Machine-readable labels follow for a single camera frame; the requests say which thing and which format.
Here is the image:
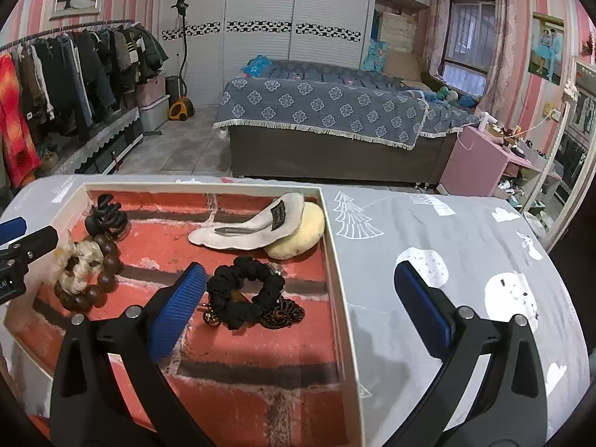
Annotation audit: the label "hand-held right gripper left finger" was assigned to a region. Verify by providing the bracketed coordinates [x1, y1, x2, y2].
[50, 262, 211, 447]

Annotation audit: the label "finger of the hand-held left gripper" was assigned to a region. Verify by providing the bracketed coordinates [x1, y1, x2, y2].
[0, 216, 27, 246]
[8, 226, 59, 268]

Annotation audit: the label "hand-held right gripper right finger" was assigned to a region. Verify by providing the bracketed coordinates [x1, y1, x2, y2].
[393, 261, 551, 447]

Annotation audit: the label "cream organza scrunchie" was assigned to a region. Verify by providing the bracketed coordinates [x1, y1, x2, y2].
[55, 241, 102, 292]

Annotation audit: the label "black fabric scrunchie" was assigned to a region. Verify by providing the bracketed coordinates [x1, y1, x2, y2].
[202, 256, 286, 330]

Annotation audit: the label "black hair claw clip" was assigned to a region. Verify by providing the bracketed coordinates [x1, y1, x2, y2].
[85, 192, 130, 242]

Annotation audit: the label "brown wooden bead bracelet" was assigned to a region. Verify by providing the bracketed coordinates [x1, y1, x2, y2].
[53, 234, 124, 311]

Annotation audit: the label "brick-pattern lined tray box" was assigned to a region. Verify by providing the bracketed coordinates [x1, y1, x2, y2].
[2, 183, 363, 447]

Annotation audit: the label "black beaded bracelet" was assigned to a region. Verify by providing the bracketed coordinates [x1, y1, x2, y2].
[257, 294, 307, 330]

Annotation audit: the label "orange fleece robe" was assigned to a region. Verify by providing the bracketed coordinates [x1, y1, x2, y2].
[0, 53, 42, 190]

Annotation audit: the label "low cabinet with lace cover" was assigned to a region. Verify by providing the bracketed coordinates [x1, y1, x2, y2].
[34, 106, 145, 178]

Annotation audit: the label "pink bedside table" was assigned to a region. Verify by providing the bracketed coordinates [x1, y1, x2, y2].
[440, 126, 562, 199]

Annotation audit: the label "row of hanging dark clothes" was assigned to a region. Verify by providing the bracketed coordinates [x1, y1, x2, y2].
[9, 25, 169, 138]

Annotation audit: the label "brown bed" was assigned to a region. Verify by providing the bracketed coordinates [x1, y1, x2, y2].
[213, 60, 481, 188]

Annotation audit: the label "stacked storage boxes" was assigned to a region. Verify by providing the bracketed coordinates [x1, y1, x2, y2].
[137, 72, 171, 134]

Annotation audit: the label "garment steamer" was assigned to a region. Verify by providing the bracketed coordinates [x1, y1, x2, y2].
[167, 0, 197, 122]

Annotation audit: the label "metal clothes rack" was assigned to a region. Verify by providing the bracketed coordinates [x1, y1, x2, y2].
[0, 19, 140, 103]

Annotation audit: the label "white standing mirror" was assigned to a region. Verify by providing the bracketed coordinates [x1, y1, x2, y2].
[519, 55, 596, 253]

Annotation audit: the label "blue patterned bedspread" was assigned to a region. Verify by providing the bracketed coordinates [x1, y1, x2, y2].
[213, 60, 480, 150]

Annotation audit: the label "barred window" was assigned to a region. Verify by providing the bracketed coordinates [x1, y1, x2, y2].
[442, 0, 497, 95]

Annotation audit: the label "pink floral curtain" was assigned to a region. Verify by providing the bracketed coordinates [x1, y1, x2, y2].
[484, 0, 528, 113]

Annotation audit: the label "white sliding wardrobe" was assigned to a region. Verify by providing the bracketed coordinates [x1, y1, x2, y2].
[158, 0, 431, 109]

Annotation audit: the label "small wall poster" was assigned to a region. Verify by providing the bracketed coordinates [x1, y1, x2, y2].
[528, 12, 565, 86]

